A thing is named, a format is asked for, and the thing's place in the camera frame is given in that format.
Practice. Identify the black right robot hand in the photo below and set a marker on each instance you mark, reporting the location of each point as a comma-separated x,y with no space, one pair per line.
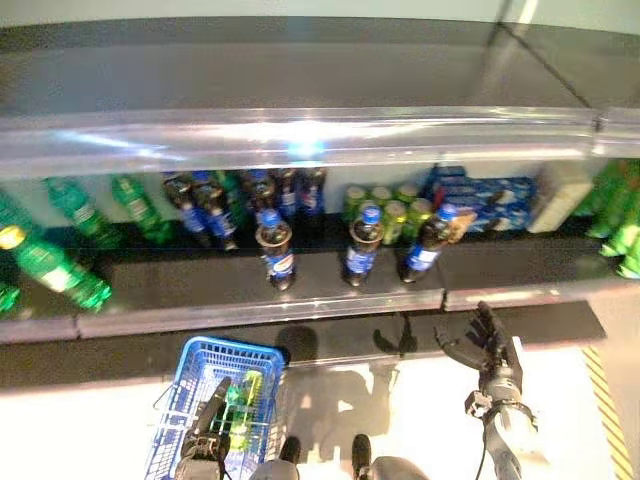
487,355

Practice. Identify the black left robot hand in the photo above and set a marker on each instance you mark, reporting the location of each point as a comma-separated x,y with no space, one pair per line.
207,440

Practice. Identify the blue plastic shopping basket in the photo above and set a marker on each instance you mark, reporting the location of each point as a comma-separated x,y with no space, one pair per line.
225,344

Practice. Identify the green drink can pack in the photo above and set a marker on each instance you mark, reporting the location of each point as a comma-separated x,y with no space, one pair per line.
400,215

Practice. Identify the black left robot foot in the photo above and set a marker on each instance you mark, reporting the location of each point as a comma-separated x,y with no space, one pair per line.
290,450

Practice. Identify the black robot foot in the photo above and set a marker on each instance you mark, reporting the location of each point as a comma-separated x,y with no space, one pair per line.
361,447
290,450

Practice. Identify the yellow black hazard tape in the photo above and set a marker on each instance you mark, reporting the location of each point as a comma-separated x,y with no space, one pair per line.
607,415

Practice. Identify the blue Oreo cookie box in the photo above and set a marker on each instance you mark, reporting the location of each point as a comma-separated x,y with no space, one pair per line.
447,175
500,220
495,192

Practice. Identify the black right robot foot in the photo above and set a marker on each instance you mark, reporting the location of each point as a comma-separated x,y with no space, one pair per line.
361,447

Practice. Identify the white carton box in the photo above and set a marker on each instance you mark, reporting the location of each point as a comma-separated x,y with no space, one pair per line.
560,200

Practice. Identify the green snack bag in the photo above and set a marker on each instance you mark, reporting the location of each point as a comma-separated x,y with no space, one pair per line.
607,195
625,250

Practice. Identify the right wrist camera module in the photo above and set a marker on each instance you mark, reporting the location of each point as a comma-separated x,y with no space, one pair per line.
475,402

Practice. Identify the clear plastic price rail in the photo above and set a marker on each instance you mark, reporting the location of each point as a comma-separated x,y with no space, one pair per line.
525,297
40,331
300,135
250,310
620,135

